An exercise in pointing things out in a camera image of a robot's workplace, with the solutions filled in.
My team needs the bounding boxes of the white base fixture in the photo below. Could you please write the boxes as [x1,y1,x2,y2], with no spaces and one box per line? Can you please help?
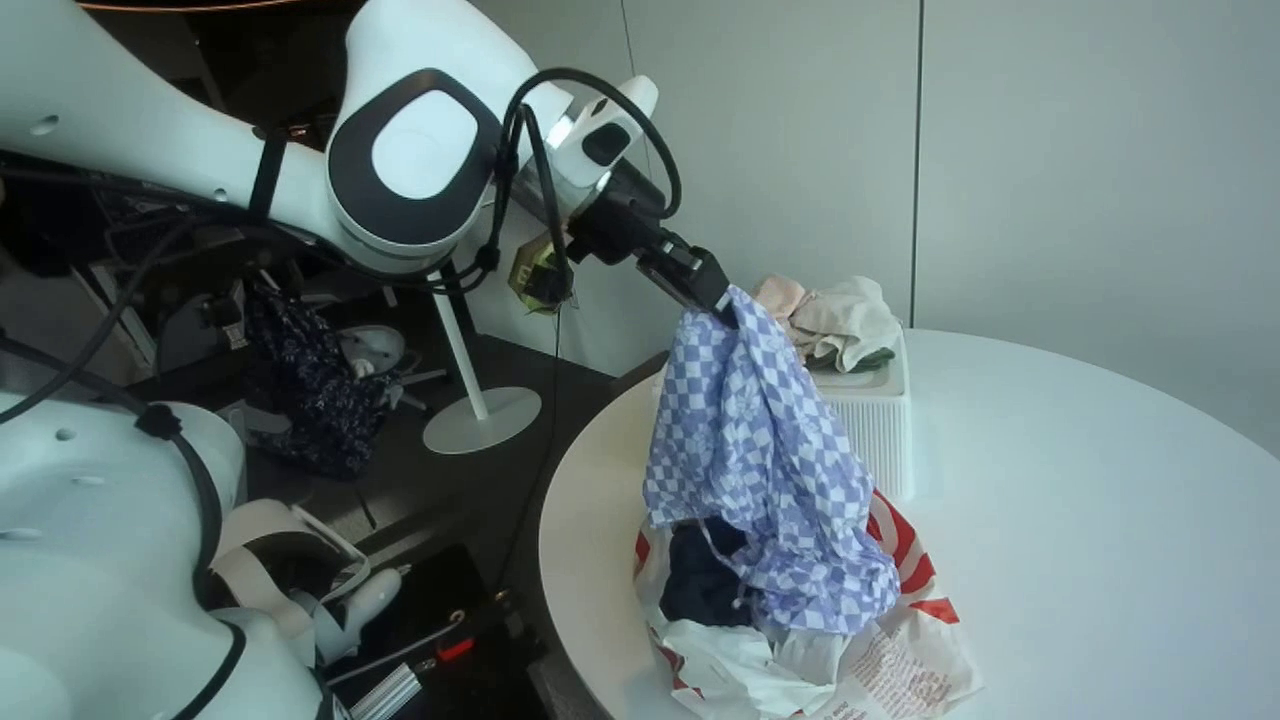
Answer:
[213,502,405,668]

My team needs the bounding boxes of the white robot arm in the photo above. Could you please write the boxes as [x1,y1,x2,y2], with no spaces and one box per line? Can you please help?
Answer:
[0,0,657,720]

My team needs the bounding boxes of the white storage box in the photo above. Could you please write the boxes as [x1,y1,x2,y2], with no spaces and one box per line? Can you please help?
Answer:
[814,349,918,502]

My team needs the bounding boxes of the red white plastic bag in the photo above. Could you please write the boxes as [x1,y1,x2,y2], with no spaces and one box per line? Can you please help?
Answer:
[633,493,982,720]

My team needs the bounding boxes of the white round side table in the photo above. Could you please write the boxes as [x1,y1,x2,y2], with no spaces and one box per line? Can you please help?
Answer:
[419,271,540,458]

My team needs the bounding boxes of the blue white checkered cloth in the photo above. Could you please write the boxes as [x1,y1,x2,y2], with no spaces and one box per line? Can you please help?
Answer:
[645,288,902,637]

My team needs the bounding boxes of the beige crumpled cloth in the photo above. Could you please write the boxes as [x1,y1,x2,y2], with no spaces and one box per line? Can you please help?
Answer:
[757,278,904,375]

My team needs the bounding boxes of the dark patterned fabric pile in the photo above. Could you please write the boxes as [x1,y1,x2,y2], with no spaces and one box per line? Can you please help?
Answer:
[243,282,387,478]

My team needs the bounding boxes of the dark navy cloth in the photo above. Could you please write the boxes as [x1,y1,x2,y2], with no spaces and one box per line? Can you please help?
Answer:
[659,520,757,628]

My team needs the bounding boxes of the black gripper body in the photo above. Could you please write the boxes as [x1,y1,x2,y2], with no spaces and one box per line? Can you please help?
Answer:
[569,196,728,318]

